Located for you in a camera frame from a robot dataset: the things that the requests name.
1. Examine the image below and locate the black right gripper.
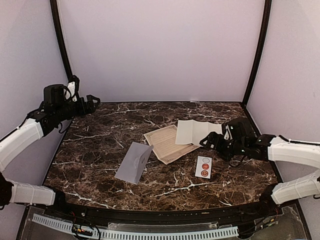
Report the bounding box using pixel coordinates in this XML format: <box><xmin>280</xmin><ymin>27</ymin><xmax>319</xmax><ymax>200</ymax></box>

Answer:
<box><xmin>200</xmin><ymin>131</ymin><xmax>247</xmax><ymax>162</ymax></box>

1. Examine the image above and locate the beige lined letter paper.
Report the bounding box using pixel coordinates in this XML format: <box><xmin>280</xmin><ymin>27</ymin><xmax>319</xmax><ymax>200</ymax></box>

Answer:
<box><xmin>144</xmin><ymin>125</ymin><xmax>199</xmax><ymax>165</ymax></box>

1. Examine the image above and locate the grey envelope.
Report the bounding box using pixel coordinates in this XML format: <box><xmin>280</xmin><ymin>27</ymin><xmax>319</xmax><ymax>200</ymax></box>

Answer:
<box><xmin>115</xmin><ymin>142</ymin><xmax>154</xmax><ymax>185</ymax></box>

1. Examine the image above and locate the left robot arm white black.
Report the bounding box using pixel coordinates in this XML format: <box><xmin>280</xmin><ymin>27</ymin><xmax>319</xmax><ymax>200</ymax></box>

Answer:
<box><xmin>0</xmin><ymin>81</ymin><xmax>101</xmax><ymax>218</ymax></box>

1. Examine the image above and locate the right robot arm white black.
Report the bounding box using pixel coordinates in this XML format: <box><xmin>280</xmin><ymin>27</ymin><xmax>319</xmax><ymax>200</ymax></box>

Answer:
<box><xmin>199</xmin><ymin>117</ymin><xmax>320</xmax><ymax>217</ymax></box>

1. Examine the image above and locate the red round seal sticker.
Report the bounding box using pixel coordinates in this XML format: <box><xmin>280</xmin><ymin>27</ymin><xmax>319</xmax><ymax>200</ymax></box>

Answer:
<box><xmin>201</xmin><ymin>163</ymin><xmax>210</xmax><ymax>170</ymax></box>

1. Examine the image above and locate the wax seal sticker sheet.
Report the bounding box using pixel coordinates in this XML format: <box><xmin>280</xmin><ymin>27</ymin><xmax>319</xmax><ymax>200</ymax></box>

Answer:
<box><xmin>195</xmin><ymin>156</ymin><xmax>212</xmax><ymax>179</ymax></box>

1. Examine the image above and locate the brown round seal sticker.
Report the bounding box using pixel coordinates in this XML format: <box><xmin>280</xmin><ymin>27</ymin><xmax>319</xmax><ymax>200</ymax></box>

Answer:
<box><xmin>201</xmin><ymin>170</ymin><xmax>209</xmax><ymax>177</ymax></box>

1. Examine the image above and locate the white folded paper sheet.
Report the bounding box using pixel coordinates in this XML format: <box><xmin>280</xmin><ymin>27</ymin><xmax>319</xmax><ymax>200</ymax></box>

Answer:
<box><xmin>175</xmin><ymin>119</ymin><xmax>223</xmax><ymax>146</ymax></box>

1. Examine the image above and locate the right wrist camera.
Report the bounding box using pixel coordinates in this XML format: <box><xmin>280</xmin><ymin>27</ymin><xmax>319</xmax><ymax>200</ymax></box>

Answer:
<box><xmin>222</xmin><ymin>123</ymin><xmax>233</xmax><ymax>140</ymax></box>

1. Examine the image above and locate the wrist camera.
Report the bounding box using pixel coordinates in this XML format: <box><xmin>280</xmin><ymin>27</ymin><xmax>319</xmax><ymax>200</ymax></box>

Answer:
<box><xmin>222</xmin><ymin>123</ymin><xmax>233</xmax><ymax>140</ymax></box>
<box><xmin>65</xmin><ymin>75</ymin><xmax>80</xmax><ymax>102</ymax></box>

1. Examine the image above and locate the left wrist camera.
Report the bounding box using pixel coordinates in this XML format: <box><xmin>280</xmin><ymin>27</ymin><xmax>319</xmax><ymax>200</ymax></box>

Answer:
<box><xmin>65</xmin><ymin>75</ymin><xmax>80</xmax><ymax>102</ymax></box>

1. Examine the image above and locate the black left frame post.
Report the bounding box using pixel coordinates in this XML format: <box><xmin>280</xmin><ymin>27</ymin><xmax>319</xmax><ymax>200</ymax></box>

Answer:
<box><xmin>49</xmin><ymin>0</ymin><xmax>73</xmax><ymax>82</ymax></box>

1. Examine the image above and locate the black frame post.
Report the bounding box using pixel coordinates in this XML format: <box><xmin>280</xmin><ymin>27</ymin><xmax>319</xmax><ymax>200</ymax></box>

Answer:
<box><xmin>49</xmin><ymin>0</ymin><xmax>73</xmax><ymax>82</ymax></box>
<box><xmin>241</xmin><ymin>0</ymin><xmax>272</xmax><ymax>108</ymax></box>

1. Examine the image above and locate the white slotted cable duct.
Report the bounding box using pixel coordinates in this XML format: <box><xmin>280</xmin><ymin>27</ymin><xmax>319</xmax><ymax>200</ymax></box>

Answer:
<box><xmin>31</xmin><ymin>214</ymin><xmax>239</xmax><ymax>240</ymax></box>

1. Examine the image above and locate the black front rail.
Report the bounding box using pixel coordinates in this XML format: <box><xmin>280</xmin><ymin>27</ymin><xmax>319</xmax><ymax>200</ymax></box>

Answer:
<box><xmin>44</xmin><ymin>193</ymin><xmax>277</xmax><ymax>226</ymax></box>

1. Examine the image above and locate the black right frame post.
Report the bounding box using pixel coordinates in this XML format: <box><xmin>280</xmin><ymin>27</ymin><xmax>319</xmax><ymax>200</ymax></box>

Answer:
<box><xmin>241</xmin><ymin>0</ymin><xmax>272</xmax><ymax>108</ymax></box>

